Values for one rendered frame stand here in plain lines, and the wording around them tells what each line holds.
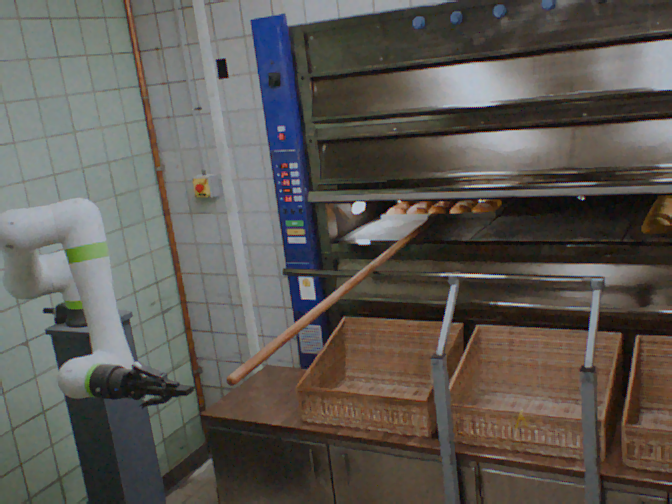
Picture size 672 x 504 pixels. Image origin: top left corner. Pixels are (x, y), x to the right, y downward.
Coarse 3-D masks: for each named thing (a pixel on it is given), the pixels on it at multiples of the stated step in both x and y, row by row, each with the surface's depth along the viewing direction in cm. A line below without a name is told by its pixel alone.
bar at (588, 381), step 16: (288, 272) 298; (304, 272) 295; (320, 272) 291; (336, 272) 288; (352, 272) 285; (384, 272) 279; (400, 272) 276; (416, 272) 273; (432, 272) 270; (448, 272) 268; (592, 288) 243; (448, 304) 262; (592, 304) 240; (448, 320) 259; (592, 320) 238; (592, 336) 235; (592, 352) 232; (432, 368) 253; (592, 368) 230; (592, 384) 229; (448, 400) 257; (592, 400) 230; (448, 416) 257; (592, 416) 232; (448, 432) 258; (592, 432) 233; (448, 448) 260; (592, 448) 235; (448, 464) 261; (592, 464) 236; (448, 480) 263; (592, 480) 238; (448, 496) 265; (592, 496) 239
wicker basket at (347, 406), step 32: (352, 320) 331; (384, 320) 323; (416, 320) 317; (320, 352) 313; (352, 352) 331; (384, 352) 324; (416, 352) 317; (448, 352) 293; (320, 384) 313; (352, 384) 326; (384, 384) 323; (416, 384) 318; (448, 384) 294; (320, 416) 295; (352, 416) 298; (384, 416) 294; (416, 416) 275
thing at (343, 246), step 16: (336, 240) 333; (352, 240) 329; (368, 240) 326; (384, 240) 322; (416, 240) 316; (432, 240) 312; (448, 240) 309; (464, 240) 306; (480, 240) 303; (496, 240) 300; (512, 240) 297
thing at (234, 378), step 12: (420, 228) 326; (408, 240) 311; (384, 252) 293; (372, 264) 279; (360, 276) 267; (348, 288) 257; (324, 300) 244; (336, 300) 249; (312, 312) 235; (300, 324) 226; (288, 336) 219; (264, 348) 210; (276, 348) 213; (252, 360) 203; (264, 360) 207; (240, 372) 196
